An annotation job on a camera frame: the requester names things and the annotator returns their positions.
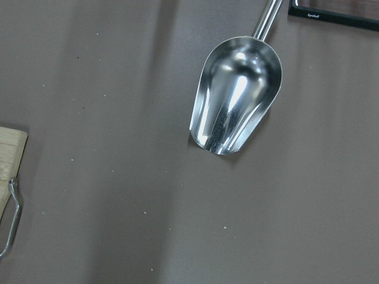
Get silver metal scoop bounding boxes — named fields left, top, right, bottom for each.
left=189, top=1, right=282, bottom=155

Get wooden cutting board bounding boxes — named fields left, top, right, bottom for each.
left=0, top=127, right=28, bottom=216

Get black framed tray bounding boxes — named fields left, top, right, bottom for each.
left=288, top=0, right=378, bottom=31

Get metal wire handle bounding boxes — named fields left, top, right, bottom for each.
left=0, top=179, right=23, bottom=257

